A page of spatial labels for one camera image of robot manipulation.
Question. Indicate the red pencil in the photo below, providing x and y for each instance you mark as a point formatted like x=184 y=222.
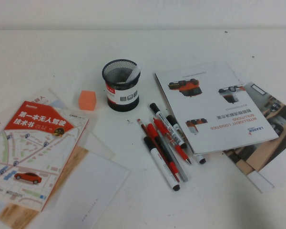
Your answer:
x=139 y=122

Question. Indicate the wood floor photo brochure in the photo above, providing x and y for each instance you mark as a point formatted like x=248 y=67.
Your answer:
x=79 y=155

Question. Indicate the pale brochure with red print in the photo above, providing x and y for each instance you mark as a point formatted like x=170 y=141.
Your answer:
x=41 y=96

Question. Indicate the white marker with red logo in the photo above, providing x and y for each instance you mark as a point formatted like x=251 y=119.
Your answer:
x=162 y=164

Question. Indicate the room photo brochure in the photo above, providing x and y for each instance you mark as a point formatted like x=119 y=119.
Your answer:
x=271 y=112

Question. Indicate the red and black gel pen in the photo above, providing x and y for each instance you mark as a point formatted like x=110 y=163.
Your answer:
x=152 y=131

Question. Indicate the white paint pen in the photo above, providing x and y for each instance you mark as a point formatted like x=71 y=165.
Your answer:
x=136 y=71

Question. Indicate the orange foam cube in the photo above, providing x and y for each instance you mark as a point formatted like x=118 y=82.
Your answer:
x=87 y=101

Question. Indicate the white logistics brochure with vehicles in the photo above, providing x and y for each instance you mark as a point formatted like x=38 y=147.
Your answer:
x=217 y=107

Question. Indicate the red retractable gel pen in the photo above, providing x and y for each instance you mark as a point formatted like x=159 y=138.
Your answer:
x=178 y=149

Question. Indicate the black mesh pen holder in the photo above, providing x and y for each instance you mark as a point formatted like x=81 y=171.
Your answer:
x=124 y=106

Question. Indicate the white marker with brown label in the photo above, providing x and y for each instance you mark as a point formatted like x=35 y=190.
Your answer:
x=172 y=122

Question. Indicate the grey pen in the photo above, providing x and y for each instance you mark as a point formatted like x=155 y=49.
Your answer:
x=181 y=171

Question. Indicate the map cover book red title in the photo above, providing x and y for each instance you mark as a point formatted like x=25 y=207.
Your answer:
x=38 y=148

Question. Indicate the translucent plastic sheet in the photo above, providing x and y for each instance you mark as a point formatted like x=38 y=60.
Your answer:
x=97 y=148

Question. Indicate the plain white paper sheet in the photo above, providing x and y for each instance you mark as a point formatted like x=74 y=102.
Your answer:
x=97 y=186

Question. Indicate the long white marker black cap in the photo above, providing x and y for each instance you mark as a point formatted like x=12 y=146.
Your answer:
x=160 y=114

